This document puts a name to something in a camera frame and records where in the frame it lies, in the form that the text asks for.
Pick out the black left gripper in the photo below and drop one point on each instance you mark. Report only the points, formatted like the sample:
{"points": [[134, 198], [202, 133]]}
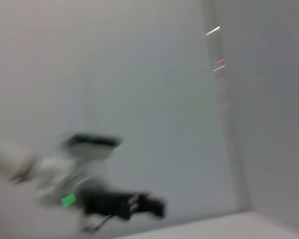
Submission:
{"points": [[107, 201]]}

